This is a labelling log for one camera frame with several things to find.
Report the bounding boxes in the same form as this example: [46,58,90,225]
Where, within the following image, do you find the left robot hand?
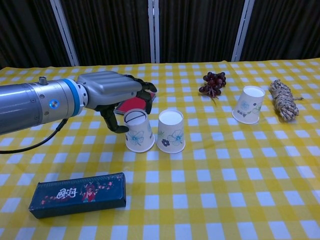
[76,70,158,134]

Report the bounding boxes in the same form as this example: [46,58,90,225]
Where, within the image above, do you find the paper cup with line mark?
[123,108,156,153]

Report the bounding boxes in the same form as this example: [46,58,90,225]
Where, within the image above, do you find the paper cup with green print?
[231,85,266,125]

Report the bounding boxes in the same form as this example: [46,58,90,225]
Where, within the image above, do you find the red ink pad case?
[113,91,157,116]

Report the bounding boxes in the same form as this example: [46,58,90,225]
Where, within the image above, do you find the dark pleated curtain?
[0,0,320,69]

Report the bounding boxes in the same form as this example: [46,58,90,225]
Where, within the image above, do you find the paper cup with dark flower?
[156,108,186,154]

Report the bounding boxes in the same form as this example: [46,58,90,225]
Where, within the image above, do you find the dark purple grape bunch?
[198,71,227,106]

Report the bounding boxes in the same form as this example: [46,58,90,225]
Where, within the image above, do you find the dark printed long box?
[28,172,127,220]

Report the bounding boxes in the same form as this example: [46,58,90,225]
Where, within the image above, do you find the yellow checked tablecloth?
[0,57,320,240]

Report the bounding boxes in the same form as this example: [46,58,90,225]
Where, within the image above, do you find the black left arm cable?
[0,118,69,155]

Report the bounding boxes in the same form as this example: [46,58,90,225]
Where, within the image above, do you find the coiled speckled rope bundle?
[269,79,304,123]

